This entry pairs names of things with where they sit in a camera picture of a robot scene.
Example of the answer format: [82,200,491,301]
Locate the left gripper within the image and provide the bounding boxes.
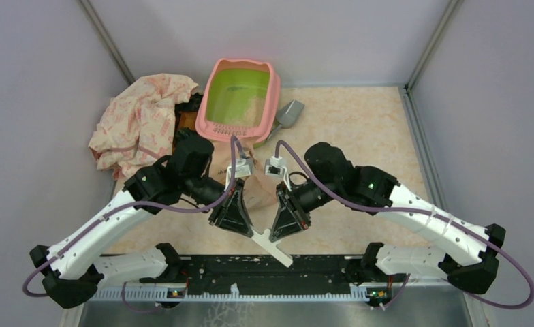
[182,173,255,238]

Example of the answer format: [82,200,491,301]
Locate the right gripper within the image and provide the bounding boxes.
[270,179,341,240]

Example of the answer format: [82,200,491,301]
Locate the white bag sealing clip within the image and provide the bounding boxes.
[251,228,293,268]

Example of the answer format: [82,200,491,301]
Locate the pink cat litter bag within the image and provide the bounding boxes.
[209,138,276,213]

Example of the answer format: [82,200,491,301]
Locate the metal litter scoop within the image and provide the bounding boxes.
[266,99,305,142]

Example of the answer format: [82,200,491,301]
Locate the pink and green litter box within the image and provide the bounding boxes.
[195,58,281,146]

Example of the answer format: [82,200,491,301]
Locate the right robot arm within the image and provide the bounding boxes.
[264,142,505,294]

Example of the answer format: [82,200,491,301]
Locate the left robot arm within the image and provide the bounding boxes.
[29,135,240,309]

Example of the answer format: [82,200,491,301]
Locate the beige litter pellets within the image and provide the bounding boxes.
[231,97,265,127]

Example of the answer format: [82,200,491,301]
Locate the orange wooden tray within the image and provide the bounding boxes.
[174,93,203,132]

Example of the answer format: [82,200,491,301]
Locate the pink floral cloth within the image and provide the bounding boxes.
[88,74,198,180]

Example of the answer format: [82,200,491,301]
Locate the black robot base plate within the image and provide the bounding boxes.
[139,253,405,298]

